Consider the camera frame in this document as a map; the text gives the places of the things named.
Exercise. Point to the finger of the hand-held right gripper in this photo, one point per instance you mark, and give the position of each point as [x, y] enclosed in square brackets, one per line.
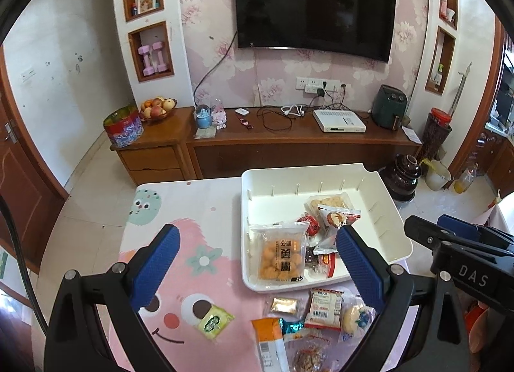
[429, 235]
[457, 224]

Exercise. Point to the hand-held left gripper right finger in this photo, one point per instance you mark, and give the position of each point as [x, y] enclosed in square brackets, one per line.
[361, 267]

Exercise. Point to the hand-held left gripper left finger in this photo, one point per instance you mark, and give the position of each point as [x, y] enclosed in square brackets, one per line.
[154, 267]

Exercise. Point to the red-edged packet of dark candy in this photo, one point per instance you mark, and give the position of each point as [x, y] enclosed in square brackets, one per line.
[321, 261]

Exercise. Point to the blueberry cake packet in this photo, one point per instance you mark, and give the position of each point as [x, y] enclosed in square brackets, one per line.
[355, 317]

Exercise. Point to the red apple print packet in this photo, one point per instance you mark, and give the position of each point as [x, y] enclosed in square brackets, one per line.
[339, 216]

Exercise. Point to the white packet with red label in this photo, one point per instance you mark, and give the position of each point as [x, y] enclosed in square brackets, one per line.
[323, 309]

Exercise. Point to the small red snack packet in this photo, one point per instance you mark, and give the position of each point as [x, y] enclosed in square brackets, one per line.
[311, 225]

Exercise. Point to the clear bag of pale puffs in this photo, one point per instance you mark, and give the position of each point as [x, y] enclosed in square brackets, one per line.
[329, 200]

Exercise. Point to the green snack packet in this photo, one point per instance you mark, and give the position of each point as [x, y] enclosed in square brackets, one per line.
[215, 319]

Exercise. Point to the large bag of fried balls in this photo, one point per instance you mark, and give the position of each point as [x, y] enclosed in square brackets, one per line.
[279, 255]

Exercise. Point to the small gold snack packet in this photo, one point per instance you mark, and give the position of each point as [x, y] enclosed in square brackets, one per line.
[283, 305]

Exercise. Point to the blue snack packet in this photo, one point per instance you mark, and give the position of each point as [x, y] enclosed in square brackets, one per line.
[291, 325]

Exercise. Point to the white plastic bin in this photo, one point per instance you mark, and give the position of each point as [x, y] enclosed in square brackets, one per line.
[281, 207]

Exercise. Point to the clear packet of nuts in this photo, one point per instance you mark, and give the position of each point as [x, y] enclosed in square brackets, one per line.
[309, 356]

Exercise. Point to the orange and white snack packet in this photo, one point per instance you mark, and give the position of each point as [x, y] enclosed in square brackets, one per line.
[271, 342]

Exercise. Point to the yellow oil bottle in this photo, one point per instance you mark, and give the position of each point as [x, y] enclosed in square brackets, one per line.
[466, 181]

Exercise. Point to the red plastic stool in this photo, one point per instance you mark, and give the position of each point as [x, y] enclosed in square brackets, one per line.
[476, 323]

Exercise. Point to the white bucket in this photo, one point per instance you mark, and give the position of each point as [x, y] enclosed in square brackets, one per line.
[437, 177]

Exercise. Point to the brown ceramic jar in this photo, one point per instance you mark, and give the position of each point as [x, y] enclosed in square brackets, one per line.
[401, 179]

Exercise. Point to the printed cartoon tablecloth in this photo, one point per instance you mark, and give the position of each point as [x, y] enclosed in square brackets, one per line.
[200, 215]

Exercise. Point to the tall dark patterned vase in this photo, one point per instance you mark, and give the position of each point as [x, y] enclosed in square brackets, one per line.
[435, 137]

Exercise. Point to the white paper sheet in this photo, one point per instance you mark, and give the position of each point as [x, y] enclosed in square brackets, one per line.
[412, 135]

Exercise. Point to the green air fryer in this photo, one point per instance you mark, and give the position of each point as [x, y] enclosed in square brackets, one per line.
[388, 106]

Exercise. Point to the metal pole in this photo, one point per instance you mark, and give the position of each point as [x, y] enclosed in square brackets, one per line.
[459, 88]

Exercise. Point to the wooden television cabinet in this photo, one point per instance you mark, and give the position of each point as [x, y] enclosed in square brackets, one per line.
[281, 151]

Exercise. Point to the red round tin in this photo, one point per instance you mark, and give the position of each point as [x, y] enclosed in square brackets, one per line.
[123, 129]

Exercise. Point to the white set-top box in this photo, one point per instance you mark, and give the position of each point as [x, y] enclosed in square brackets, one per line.
[339, 121]

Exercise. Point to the green bottle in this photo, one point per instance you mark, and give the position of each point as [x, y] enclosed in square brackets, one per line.
[439, 76]

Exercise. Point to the blue snow globe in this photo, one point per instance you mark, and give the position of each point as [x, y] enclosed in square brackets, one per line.
[203, 118]

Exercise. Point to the bowl of fruit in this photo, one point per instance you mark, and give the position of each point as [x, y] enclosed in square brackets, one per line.
[157, 110]

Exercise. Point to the brown wooden door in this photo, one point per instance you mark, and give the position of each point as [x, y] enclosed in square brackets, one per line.
[24, 179]

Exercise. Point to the pink plush toy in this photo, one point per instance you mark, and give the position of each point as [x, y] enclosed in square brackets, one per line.
[219, 117]

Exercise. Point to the small white device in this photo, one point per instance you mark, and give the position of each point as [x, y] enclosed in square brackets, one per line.
[241, 111]

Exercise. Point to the pink dumbbell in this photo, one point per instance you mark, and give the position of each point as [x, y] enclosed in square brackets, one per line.
[160, 56]
[146, 59]

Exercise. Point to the black television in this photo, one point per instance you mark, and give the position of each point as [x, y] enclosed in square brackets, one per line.
[313, 10]

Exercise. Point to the white wall power outlets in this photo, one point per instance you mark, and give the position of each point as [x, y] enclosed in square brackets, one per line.
[311, 84]

